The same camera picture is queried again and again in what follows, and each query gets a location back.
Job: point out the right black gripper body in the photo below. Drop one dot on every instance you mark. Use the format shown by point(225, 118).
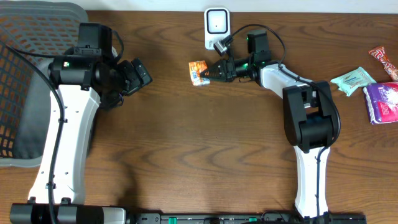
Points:
point(230, 69)

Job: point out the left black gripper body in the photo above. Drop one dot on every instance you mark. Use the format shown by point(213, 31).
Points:
point(137, 78)

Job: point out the small orange tissue pack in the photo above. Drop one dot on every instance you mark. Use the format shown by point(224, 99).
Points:
point(195, 69)

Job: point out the teal snack pack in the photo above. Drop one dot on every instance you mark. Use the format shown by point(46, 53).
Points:
point(351, 81)

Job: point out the orange Top chocolate bar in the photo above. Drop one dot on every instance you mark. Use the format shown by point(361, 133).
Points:
point(379, 54)

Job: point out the pink purple pad pack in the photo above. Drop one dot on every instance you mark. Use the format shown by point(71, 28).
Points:
point(381, 102)

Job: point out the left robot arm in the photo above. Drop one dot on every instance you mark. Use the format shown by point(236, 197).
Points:
point(81, 81)

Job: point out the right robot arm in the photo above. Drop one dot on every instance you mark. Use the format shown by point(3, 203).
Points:
point(311, 120)

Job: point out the white barcode scanner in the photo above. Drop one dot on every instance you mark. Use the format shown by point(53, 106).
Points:
point(217, 25)

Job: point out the grey plastic mesh basket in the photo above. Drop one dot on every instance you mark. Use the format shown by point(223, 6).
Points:
point(41, 29)

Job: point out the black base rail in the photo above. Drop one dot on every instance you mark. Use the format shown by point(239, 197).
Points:
point(272, 217)

